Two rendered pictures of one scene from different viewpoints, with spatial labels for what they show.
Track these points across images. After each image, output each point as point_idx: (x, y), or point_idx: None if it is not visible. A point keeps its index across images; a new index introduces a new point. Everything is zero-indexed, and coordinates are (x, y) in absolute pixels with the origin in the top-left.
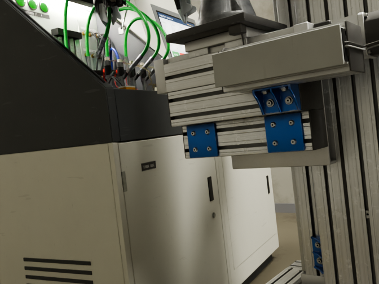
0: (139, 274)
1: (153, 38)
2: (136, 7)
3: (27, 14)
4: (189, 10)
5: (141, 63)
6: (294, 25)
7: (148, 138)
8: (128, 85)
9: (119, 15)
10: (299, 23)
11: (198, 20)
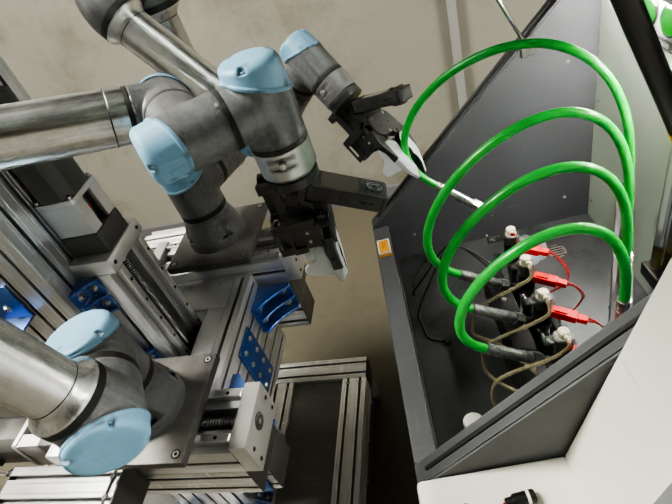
0: None
1: (657, 362)
2: (445, 184)
3: (485, 87)
4: (314, 258)
5: (558, 329)
6: (167, 241)
7: None
8: (377, 245)
9: (388, 170)
10: (164, 242)
11: (237, 211)
